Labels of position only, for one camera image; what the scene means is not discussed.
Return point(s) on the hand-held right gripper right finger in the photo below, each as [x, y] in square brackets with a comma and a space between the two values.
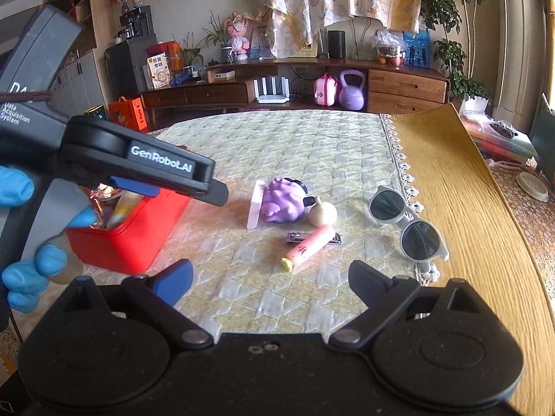
[368, 281]

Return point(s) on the white framed sunglasses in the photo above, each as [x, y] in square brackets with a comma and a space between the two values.
[418, 240]

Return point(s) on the pink tube yellow cap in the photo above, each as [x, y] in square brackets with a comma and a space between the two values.
[310, 249]

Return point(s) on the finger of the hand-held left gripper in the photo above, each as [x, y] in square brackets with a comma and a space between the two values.
[164, 160]
[134, 187]

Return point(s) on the blue picture box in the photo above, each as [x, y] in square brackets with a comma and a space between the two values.
[417, 50]

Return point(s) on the stack of flat books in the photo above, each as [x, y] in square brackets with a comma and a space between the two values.
[498, 147]

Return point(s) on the clear plastic bag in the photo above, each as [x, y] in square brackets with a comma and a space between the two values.
[503, 130]

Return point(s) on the yellow wood-grain table mat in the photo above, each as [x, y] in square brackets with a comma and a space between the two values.
[459, 208]

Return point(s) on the person's left hand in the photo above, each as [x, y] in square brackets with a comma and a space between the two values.
[26, 281]

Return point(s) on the garlic bulb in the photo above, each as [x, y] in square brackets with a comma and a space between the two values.
[323, 213]

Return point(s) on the small flat cream box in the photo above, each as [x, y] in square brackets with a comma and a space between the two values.
[221, 76]

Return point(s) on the small doll figurine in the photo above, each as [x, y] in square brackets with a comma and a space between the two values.
[137, 1]

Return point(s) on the wooden television cabinet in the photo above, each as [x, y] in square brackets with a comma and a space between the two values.
[407, 84]

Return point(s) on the cream quilted table cloth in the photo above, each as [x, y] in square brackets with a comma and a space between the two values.
[282, 151]

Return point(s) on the black coffee machine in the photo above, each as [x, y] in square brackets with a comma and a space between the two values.
[138, 24]

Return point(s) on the orange cartoon carton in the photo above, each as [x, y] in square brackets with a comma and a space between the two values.
[128, 115]

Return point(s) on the wooden wall cabinet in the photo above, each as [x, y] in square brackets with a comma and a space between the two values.
[84, 78]

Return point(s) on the round white lid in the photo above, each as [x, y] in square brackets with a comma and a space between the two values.
[532, 186]

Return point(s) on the white orange snack box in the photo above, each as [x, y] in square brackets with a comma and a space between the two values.
[158, 73]

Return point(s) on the tall potted tree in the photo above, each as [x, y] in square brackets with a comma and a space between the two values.
[442, 4]

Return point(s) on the white router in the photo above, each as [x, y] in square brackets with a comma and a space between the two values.
[272, 91]

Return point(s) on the orange gift box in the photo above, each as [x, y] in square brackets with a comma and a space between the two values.
[170, 55]

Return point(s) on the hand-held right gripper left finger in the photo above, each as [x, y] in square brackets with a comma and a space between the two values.
[173, 278]

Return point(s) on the pink toy suitcase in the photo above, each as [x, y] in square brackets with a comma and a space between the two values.
[325, 92]

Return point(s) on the small green potted plant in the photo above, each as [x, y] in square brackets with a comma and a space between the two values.
[193, 54]

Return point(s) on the black cylinder speaker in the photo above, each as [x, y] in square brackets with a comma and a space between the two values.
[336, 44]

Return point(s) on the plant in blue-white vase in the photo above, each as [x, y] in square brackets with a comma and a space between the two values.
[227, 54]

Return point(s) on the blue toy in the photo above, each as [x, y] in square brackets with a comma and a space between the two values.
[180, 80]

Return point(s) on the red tin box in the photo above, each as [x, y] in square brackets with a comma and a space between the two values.
[130, 247]

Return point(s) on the plastic bag of fruit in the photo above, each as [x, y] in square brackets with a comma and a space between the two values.
[388, 45]

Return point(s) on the metal nail clipper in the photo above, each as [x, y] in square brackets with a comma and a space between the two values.
[295, 237]

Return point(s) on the purple toy figure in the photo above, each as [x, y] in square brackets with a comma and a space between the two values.
[284, 201]

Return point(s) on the purple kettlebell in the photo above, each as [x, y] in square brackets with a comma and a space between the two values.
[352, 95]

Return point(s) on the white standing air conditioner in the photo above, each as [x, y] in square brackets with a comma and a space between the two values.
[518, 30]

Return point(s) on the green orange desk organizer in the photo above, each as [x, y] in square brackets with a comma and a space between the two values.
[545, 138]

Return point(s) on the blue bucket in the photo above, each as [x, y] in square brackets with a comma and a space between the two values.
[95, 113]

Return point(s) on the pink plush doll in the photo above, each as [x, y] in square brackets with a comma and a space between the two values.
[238, 37]

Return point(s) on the black mini fridge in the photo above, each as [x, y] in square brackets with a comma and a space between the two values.
[125, 67]

